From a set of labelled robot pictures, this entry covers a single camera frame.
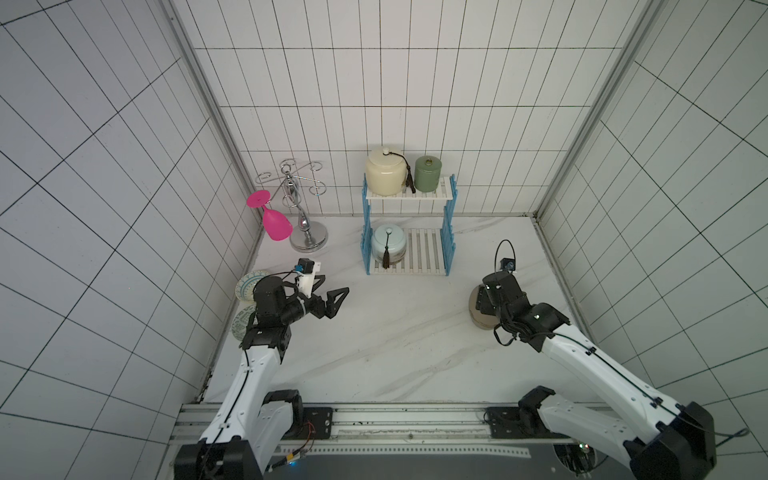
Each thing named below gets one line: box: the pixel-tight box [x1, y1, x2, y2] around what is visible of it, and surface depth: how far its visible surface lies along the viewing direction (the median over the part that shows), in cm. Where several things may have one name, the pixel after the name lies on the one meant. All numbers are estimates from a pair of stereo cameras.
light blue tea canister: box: [371, 224, 407, 269], surface depth 98 cm
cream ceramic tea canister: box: [365, 147, 406, 196], surface depth 85 cm
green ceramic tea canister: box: [414, 155, 442, 193], surface depth 87 cm
